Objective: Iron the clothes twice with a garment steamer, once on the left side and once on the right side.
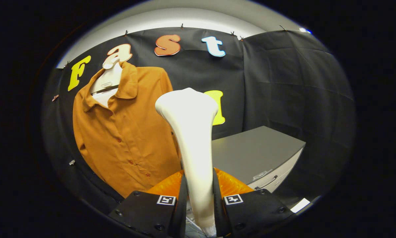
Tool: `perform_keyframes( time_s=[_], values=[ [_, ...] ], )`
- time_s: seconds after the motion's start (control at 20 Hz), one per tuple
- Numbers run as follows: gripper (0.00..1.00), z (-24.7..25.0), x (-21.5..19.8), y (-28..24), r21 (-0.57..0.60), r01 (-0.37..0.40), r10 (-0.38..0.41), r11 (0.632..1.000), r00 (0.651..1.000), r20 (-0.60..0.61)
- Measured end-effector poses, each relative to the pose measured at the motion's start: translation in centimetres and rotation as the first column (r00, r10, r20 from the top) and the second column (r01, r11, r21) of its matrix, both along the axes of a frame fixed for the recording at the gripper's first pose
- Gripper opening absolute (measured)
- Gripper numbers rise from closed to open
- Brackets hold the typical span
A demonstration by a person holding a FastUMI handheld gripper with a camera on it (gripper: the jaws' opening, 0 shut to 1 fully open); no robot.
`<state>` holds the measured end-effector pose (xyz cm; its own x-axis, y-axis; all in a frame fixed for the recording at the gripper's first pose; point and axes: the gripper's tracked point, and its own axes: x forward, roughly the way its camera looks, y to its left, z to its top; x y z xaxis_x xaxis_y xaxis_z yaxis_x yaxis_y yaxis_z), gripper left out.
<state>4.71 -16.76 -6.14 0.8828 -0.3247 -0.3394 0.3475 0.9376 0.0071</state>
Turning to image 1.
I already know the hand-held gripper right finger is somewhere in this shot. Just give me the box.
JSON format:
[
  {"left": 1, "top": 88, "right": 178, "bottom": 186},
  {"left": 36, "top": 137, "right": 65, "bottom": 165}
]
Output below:
[{"left": 213, "top": 168, "right": 294, "bottom": 238}]

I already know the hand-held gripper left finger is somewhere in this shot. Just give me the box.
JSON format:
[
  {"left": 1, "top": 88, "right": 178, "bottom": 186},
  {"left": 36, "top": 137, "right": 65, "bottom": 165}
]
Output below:
[{"left": 109, "top": 170, "right": 188, "bottom": 238}]

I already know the white garment steamer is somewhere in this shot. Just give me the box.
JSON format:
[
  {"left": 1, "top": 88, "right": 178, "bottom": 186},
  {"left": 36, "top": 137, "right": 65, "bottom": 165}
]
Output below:
[{"left": 155, "top": 88, "right": 219, "bottom": 237}]

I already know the orange button shirt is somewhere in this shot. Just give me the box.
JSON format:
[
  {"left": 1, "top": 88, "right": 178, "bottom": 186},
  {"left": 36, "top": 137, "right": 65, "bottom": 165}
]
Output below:
[{"left": 72, "top": 62, "right": 182, "bottom": 198}]

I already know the grey cabinet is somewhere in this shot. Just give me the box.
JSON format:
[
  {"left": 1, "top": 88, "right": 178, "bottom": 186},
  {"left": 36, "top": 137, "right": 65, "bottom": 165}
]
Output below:
[{"left": 211, "top": 126, "right": 306, "bottom": 194}]

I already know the white paper slip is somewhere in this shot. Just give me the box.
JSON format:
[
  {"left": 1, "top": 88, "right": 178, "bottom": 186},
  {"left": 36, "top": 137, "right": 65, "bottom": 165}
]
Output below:
[{"left": 290, "top": 198, "right": 311, "bottom": 213}]

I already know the black backdrop cloth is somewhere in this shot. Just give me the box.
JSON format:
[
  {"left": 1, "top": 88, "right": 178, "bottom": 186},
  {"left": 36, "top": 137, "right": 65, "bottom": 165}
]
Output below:
[{"left": 41, "top": 27, "right": 355, "bottom": 215}]

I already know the white mannequin torso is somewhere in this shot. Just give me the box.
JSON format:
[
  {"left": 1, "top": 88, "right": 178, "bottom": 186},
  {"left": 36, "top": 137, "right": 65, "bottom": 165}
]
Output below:
[{"left": 90, "top": 56, "right": 123, "bottom": 108}]

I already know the row of black cloth clips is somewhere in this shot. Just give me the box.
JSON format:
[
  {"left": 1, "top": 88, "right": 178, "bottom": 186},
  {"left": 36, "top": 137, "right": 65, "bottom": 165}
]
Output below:
[{"left": 64, "top": 23, "right": 288, "bottom": 66}]

